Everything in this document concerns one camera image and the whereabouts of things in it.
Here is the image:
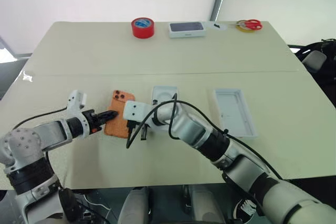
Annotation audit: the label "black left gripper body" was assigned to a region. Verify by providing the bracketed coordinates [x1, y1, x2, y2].
[83, 109, 102, 134]

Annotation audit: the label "orange phone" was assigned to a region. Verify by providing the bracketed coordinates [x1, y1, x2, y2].
[103, 89, 137, 139]

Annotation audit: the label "white phone box base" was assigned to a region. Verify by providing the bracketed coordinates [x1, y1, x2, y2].
[151, 85, 180, 107]

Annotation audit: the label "white phone box lid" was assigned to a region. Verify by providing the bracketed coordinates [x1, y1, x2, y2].
[214, 88, 259, 140]

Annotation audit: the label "white box with dark top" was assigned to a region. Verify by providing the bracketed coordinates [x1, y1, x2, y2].
[167, 20, 207, 39]

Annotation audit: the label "grey rounded robot leg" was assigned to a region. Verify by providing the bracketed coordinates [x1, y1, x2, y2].
[117, 186, 150, 224]
[187, 184, 224, 224]

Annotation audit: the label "red tape roll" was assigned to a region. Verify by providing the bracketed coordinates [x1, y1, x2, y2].
[131, 17, 155, 40]

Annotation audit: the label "grey furniture panel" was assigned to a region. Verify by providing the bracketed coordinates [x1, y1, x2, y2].
[0, 35, 33, 100]

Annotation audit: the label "black round part white marks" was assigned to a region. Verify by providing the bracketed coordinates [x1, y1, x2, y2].
[233, 197, 259, 217]

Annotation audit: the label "yellow tape roll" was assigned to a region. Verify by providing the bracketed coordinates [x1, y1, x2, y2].
[235, 20, 255, 34]

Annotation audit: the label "black and grey chair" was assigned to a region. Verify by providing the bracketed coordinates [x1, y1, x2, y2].
[287, 38, 336, 91]

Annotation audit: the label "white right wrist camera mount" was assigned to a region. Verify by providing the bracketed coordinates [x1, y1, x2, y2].
[123, 100, 149, 123]

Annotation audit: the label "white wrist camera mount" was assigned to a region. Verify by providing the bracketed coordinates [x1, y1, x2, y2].
[66, 90, 91, 138]
[123, 100, 149, 123]

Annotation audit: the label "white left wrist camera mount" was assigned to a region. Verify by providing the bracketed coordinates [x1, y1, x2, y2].
[66, 90, 91, 138]

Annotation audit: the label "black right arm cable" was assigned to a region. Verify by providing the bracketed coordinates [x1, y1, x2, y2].
[125, 93, 283, 182]

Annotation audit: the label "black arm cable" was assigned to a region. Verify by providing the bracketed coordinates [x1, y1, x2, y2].
[11, 106, 69, 132]
[125, 93, 283, 182]

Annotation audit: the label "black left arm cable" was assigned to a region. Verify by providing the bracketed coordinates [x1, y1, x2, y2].
[11, 106, 69, 132]

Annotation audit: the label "red handled scissors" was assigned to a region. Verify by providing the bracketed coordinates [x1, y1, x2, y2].
[228, 19, 263, 31]

